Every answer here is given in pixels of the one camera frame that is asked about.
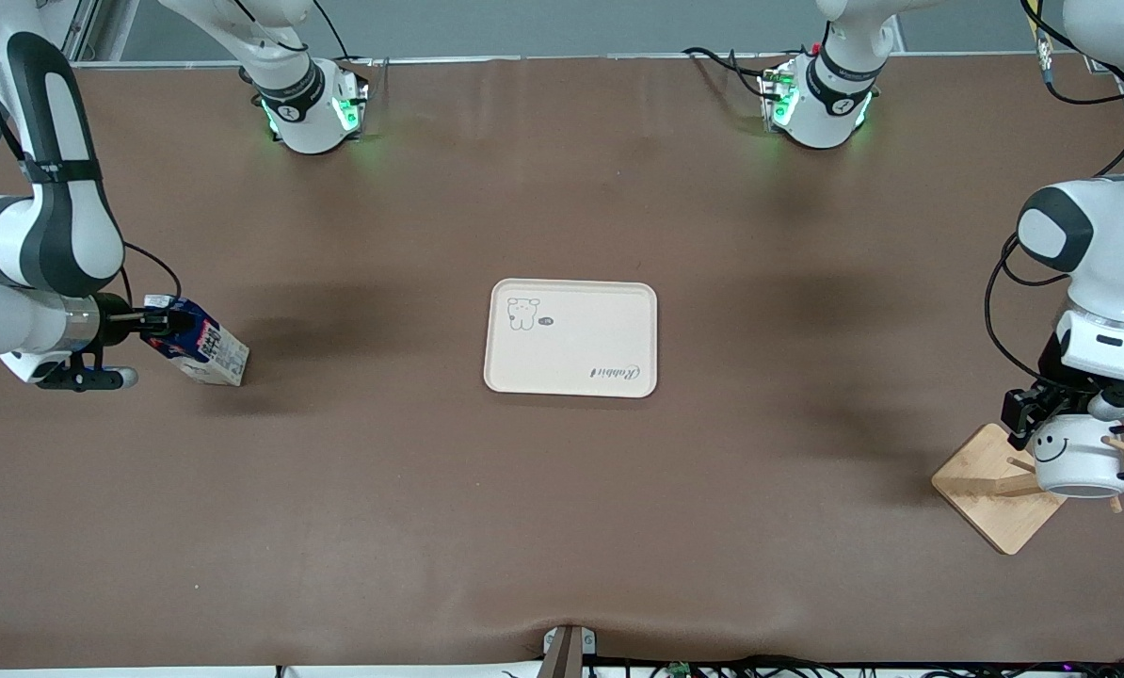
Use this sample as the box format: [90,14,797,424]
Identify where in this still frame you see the white smiley face cup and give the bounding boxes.
[1030,412,1124,499]

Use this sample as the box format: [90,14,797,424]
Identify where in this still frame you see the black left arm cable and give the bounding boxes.
[983,0,1124,387]

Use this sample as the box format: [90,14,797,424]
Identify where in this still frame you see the cream rabbit print tray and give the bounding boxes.
[483,278,660,399]

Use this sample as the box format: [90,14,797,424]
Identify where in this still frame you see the blue white milk carton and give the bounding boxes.
[142,294,252,388]

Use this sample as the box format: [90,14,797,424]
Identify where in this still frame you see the black base cable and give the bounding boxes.
[312,0,376,69]
[682,46,776,101]

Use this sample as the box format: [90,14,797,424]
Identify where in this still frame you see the aluminium frame profile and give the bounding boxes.
[61,0,141,67]

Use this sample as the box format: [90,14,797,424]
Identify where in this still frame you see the metal table edge bracket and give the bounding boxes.
[541,624,599,678]

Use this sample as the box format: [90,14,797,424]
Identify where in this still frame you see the wooden cup holder stand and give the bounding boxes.
[930,422,1124,557]

